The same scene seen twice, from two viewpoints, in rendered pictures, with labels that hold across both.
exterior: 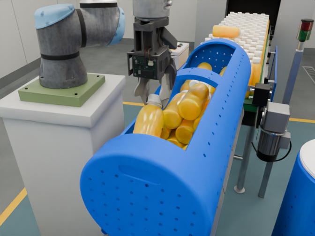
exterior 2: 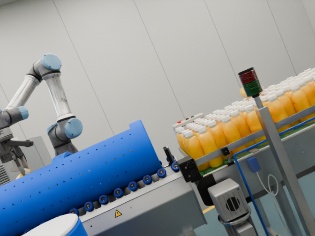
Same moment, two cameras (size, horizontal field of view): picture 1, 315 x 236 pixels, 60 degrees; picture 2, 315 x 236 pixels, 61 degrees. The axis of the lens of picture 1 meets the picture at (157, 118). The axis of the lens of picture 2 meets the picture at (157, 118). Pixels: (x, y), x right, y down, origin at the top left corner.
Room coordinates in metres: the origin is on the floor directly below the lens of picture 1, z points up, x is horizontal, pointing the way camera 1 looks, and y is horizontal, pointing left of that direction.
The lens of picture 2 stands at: (0.69, -1.54, 1.29)
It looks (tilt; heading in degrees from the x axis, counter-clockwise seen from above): 4 degrees down; 65
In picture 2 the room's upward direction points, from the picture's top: 24 degrees counter-clockwise
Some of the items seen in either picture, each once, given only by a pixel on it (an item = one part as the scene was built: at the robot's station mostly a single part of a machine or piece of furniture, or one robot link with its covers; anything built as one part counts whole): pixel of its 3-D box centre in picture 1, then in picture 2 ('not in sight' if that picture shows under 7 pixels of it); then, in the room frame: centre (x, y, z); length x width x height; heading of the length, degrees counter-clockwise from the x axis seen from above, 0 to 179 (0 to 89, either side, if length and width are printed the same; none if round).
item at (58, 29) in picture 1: (59, 28); (58, 133); (0.85, 0.30, 1.35); 0.13 x 0.12 x 0.14; 118
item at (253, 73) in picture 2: (305, 25); (248, 77); (1.47, -0.77, 1.23); 0.06 x 0.06 x 0.04
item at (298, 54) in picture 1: (277, 134); (312, 232); (1.47, -0.77, 0.55); 0.04 x 0.04 x 1.10; 69
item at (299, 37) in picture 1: (303, 34); (252, 87); (1.47, -0.77, 1.18); 0.06 x 0.06 x 0.05
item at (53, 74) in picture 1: (62, 65); (64, 150); (0.85, 0.31, 1.23); 0.15 x 0.15 x 0.10
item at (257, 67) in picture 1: (253, 77); (210, 147); (1.36, -0.51, 0.99); 0.07 x 0.07 x 0.19
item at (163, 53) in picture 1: (150, 47); (9, 149); (0.58, 0.01, 1.36); 0.09 x 0.08 x 0.12; 159
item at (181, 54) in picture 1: (175, 55); (190, 126); (1.54, -0.10, 1.05); 0.20 x 0.10 x 0.10; 159
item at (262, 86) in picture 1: (259, 95); (188, 169); (1.21, -0.50, 0.95); 0.10 x 0.07 x 0.10; 69
